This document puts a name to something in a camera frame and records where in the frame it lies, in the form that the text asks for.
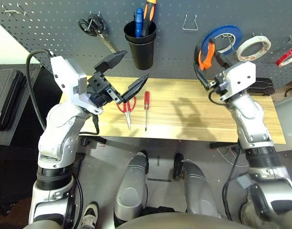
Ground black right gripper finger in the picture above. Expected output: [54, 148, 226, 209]
[215, 52, 232, 70]
[194, 45, 202, 65]

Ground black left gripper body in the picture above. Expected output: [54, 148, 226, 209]
[86, 72, 125, 108]

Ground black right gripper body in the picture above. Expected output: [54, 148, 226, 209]
[193, 63, 229, 101]

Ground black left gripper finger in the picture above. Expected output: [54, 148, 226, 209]
[93, 50, 127, 73]
[119, 73, 149, 104]

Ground orange black needle-nose pliers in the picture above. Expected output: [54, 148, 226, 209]
[198, 38, 216, 71]

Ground red handled screwdriver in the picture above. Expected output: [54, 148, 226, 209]
[143, 91, 151, 132]

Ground red handled scissors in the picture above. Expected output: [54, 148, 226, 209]
[115, 95, 138, 131]

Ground white tape roll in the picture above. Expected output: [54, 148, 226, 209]
[236, 35, 272, 62]

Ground grey metal pegboard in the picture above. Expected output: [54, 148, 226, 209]
[0, 0, 292, 83]

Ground black plastic cup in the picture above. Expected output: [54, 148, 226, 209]
[123, 21, 157, 71]

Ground blue tape roll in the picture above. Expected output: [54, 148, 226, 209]
[201, 24, 243, 57]

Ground double metal peg hook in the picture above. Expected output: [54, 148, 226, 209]
[88, 11, 101, 31]

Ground black plastic tool case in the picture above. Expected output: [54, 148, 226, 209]
[246, 77, 276, 96]

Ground black table foot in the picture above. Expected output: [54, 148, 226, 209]
[209, 140, 241, 150]
[78, 135, 107, 146]

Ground red tape roll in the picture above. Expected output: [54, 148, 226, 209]
[275, 45, 292, 67]

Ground grey white machine housing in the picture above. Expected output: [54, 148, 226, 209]
[274, 92, 292, 146]

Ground large black equipment case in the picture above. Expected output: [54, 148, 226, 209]
[0, 63, 42, 146]

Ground silver left robot leg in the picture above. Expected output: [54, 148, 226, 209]
[113, 150, 149, 227]

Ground silver robot leg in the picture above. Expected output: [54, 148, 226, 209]
[172, 152, 220, 218]
[113, 150, 149, 227]

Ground bare metal peg hook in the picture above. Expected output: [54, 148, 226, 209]
[16, 2, 28, 16]
[1, 3, 17, 17]

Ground silver right robot leg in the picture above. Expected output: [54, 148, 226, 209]
[172, 152, 220, 218]

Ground black white sneaker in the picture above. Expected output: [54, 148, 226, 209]
[80, 202, 99, 229]

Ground khaki trouser leg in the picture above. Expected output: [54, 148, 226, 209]
[240, 198, 278, 229]

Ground grey robot torso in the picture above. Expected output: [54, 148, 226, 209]
[114, 212, 243, 229]

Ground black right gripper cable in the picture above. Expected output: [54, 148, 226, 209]
[208, 90, 229, 106]

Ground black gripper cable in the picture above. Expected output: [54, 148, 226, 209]
[208, 90, 229, 106]
[79, 115, 101, 136]

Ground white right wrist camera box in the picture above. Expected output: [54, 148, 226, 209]
[221, 61, 257, 101]

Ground black handled scissors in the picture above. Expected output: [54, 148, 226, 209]
[78, 12, 117, 54]

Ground wide wire pliers holder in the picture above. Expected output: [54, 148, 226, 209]
[182, 14, 199, 31]

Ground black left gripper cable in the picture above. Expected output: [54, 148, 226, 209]
[79, 115, 101, 136]

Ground blue handled screwdriver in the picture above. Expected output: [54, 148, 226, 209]
[135, 7, 144, 38]

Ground orange black handled screwdriver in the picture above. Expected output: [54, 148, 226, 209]
[141, 0, 158, 37]

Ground white floor cable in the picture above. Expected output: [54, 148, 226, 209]
[216, 144, 248, 167]

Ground black left camera cable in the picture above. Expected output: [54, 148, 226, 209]
[26, 49, 56, 131]

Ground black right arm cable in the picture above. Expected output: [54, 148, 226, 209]
[221, 143, 247, 221]

